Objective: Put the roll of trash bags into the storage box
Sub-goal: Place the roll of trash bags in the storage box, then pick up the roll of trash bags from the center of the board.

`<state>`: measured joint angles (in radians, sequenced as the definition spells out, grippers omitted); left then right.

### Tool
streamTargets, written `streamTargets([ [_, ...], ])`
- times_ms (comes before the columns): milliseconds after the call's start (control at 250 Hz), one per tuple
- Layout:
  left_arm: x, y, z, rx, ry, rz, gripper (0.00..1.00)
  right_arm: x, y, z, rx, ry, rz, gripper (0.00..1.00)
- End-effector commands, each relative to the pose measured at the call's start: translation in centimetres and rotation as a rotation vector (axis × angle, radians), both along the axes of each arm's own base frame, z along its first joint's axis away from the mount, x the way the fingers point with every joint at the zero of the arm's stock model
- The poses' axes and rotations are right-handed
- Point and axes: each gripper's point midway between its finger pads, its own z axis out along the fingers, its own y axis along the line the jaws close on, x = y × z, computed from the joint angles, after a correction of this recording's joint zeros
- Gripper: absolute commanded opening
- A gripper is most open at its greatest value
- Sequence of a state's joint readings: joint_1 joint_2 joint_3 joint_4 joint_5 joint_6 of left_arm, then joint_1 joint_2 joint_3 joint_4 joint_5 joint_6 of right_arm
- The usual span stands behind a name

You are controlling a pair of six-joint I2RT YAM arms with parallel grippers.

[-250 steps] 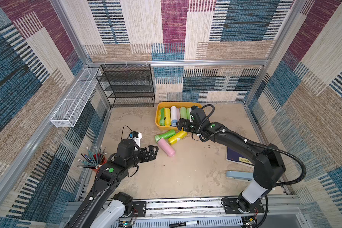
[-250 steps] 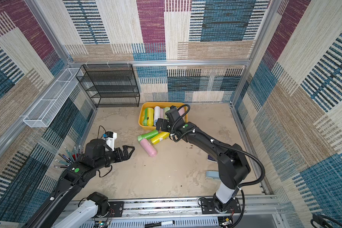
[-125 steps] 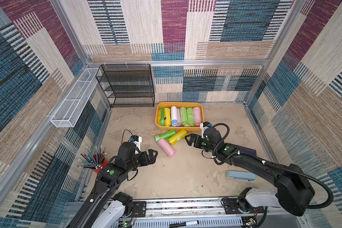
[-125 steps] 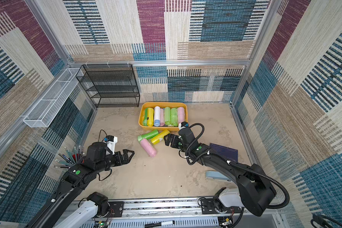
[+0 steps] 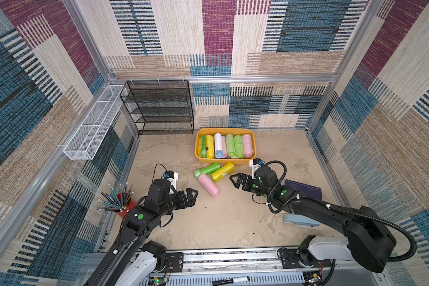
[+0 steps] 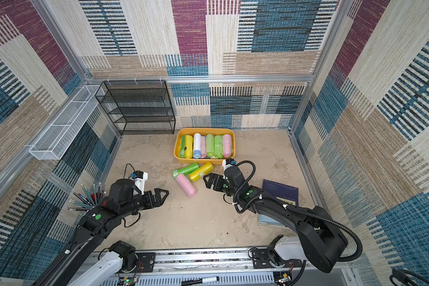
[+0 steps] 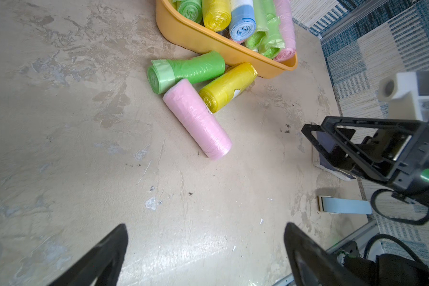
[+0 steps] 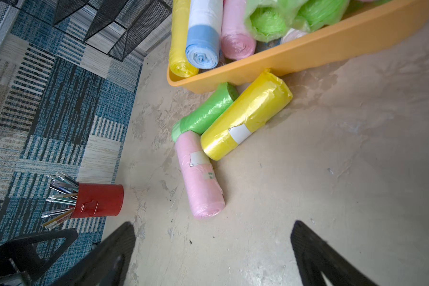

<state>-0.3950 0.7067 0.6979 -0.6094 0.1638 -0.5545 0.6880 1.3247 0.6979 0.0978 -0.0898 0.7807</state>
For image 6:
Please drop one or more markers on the white wire wall basket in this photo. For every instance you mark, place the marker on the white wire wall basket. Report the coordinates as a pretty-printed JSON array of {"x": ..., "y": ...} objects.
[{"x": 57, "y": 138}]

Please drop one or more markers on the yellow plastic storage box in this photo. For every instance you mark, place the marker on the yellow plastic storage box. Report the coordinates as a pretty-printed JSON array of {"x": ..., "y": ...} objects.
[{"x": 203, "y": 131}]

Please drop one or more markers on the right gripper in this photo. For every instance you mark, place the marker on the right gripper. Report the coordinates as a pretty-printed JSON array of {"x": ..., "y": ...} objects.
[{"x": 221, "y": 182}]

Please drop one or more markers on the dark blue notebook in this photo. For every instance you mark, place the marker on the dark blue notebook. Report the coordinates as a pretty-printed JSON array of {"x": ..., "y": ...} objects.
[{"x": 281, "y": 191}]

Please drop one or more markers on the white roll blue end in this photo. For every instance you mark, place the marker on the white roll blue end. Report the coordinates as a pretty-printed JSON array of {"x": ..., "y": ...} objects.
[{"x": 197, "y": 145}]

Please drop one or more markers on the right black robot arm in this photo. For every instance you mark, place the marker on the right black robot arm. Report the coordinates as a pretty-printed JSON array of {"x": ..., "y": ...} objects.
[{"x": 324, "y": 241}]

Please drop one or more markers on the pink roll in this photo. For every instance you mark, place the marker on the pink roll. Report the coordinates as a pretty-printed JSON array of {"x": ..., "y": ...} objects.
[
  {"x": 227, "y": 145},
  {"x": 186, "y": 185},
  {"x": 203, "y": 147}
]

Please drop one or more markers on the light green roll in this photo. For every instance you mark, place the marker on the light green roll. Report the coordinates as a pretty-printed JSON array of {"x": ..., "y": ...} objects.
[
  {"x": 210, "y": 150},
  {"x": 218, "y": 147}
]

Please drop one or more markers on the dark green roll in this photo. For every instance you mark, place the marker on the dark green roll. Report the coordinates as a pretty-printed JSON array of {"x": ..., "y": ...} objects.
[{"x": 181, "y": 150}]

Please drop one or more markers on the black marker pen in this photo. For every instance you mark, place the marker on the black marker pen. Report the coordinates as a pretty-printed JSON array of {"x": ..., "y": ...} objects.
[{"x": 200, "y": 281}]

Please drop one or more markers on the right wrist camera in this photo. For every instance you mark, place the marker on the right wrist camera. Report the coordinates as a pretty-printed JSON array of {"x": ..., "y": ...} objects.
[{"x": 228, "y": 163}]

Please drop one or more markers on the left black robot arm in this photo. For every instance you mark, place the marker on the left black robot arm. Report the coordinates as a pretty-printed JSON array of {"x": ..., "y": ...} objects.
[{"x": 124, "y": 199}]

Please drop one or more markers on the small yellow roll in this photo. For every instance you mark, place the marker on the small yellow roll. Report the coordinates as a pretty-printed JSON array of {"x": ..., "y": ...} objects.
[{"x": 188, "y": 146}]

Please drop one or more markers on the light blue stapler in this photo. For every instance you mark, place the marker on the light blue stapler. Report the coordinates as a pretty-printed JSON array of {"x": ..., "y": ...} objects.
[{"x": 266, "y": 220}]

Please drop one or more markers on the red pencil cup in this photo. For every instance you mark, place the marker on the red pencil cup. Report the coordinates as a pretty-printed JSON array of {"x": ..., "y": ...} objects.
[{"x": 84, "y": 198}]

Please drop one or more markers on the black mesh shelf rack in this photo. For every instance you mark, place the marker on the black mesh shelf rack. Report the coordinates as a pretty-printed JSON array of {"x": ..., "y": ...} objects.
[{"x": 138, "y": 107}]

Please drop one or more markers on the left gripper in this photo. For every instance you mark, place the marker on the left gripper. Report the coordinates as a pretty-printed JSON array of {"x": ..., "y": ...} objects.
[{"x": 158, "y": 202}]

